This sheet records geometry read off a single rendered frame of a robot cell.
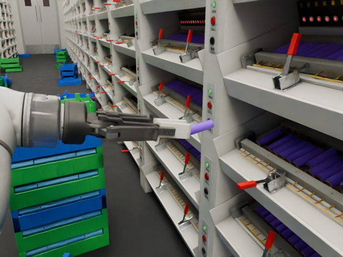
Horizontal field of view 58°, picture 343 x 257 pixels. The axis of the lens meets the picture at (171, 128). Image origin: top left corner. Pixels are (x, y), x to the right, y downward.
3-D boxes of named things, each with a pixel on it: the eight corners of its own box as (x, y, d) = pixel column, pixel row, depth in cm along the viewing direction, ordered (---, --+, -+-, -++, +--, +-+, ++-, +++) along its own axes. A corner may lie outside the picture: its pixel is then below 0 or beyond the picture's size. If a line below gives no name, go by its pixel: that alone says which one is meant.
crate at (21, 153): (1, 164, 90) (-4, 138, 87) (0, 142, 107) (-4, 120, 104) (102, 146, 103) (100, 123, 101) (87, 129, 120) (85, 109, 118)
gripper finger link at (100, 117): (97, 113, 54) (98, 116, 53) (159, 120, 57) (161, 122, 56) (95, 135, 55) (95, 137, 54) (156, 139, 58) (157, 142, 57)
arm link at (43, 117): (28, 87, 54) (64, 91, 56) (26, 136, 56) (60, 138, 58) (23, 99, 46) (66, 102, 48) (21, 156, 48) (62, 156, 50)
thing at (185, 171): (203, 217, 91) (189, 180, 85) (147, 146, 145) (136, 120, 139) (260, 184, 95) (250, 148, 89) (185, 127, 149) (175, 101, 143)
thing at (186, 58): (208, 87, 79) (192, 34, 73) (144, 62, 132) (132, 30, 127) (273, 56, 82) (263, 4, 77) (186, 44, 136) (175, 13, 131)
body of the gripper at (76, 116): (63, 106, 48) (122, 111, 52) (62, 95, 56) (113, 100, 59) (60, 151, 50) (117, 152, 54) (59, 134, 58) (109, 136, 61)
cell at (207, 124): (209, 123, 65) (181, 132, 63) (210, 117, 63) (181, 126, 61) (213, 129, 63) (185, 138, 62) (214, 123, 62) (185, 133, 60)
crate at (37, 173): (6, 188, 92) (1, 164, 90) (4, 163, 109) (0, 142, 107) (103, 167, 106) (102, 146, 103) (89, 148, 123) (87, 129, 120)
